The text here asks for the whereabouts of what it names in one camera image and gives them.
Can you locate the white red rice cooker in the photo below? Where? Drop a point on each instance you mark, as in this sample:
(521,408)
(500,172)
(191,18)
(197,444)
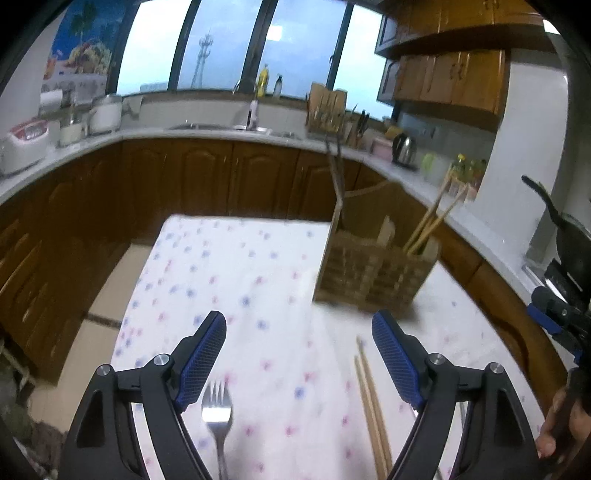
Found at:
(23,143)

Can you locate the chrome faucet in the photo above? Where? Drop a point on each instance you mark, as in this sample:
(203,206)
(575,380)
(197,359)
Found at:
(253,113)

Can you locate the green cup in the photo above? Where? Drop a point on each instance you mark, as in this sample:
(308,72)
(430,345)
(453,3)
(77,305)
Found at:
(428,163)

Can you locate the knife block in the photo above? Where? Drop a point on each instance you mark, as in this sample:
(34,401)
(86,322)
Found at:
(358,134)

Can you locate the wooden upper cabinets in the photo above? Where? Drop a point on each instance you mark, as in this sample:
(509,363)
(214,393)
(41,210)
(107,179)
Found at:
(452,74)

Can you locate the spice jar set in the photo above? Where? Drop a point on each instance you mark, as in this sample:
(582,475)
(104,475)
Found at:
(461,190)

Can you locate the yellow bowl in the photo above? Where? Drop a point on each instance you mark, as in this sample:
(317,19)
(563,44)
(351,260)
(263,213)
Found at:
(392,132)

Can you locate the fruit beach wall poster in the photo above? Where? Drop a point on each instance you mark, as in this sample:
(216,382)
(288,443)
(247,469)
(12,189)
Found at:
(83,41)

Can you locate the steel electric kettle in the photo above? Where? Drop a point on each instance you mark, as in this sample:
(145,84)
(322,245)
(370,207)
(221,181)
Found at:
(405,150)

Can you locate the black wok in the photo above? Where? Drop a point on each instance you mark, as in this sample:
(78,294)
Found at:
(572,240)

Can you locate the wooden utensil holder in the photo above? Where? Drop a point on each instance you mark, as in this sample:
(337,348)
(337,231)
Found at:
(369,277)

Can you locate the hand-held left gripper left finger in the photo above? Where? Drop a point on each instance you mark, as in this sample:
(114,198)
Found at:
(203,355)

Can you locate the wooden cutting board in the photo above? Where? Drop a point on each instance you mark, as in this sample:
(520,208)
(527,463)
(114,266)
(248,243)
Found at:
(325,104)

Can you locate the steel sink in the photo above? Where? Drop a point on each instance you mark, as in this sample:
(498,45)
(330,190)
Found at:
(207,127)

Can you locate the large steel fork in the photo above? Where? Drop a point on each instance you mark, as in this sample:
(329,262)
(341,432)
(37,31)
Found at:
(217,410)

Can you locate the dish rack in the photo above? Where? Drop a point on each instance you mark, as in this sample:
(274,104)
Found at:
(344,131)

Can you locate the yellow cooking oil bottle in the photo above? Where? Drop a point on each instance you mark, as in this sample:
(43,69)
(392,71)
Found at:
(459,168)
(478,171)

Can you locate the wooden cabinets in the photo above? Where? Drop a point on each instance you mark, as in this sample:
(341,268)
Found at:
(452,74)
(194,180)

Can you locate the paper towel roll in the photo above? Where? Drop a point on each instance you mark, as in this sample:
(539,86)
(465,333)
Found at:
(51,100)

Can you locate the grey hanging cloth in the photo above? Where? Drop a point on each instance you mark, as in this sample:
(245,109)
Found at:
(132,108)

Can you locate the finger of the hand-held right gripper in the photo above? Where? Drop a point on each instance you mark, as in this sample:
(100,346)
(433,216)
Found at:
(563,281)
(549,314)

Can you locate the gas stove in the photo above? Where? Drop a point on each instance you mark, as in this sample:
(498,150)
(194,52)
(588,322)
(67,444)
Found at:
(538,272)

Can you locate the small white appliance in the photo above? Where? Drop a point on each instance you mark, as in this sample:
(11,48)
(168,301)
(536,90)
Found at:
(71,134)

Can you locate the dark framed window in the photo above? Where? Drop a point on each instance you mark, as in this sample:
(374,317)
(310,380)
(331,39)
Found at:
(295,41)

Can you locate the person's right hand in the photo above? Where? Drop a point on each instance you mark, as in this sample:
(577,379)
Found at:
(581,424)

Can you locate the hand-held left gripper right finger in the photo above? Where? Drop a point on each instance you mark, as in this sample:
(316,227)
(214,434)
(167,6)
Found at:
(397,360)

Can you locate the dark pump bottle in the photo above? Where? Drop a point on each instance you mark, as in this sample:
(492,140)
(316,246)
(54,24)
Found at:
(277,86)

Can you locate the white kitchen countertop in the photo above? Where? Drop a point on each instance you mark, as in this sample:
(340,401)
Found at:
(471,221)

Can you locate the white electric cooker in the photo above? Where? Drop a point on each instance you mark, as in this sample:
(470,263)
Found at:
(105,115)

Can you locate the wooden lower cabinets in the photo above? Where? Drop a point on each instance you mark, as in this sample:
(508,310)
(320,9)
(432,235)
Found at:
(194,180)

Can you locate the pink container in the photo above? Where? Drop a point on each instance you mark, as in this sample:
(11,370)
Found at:
(382,147)

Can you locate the white floral tablecloth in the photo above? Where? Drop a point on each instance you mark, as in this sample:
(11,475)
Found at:
(258,277)

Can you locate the outdoor antenna tower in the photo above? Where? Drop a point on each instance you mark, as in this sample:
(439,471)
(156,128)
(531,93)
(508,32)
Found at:
(203,60)

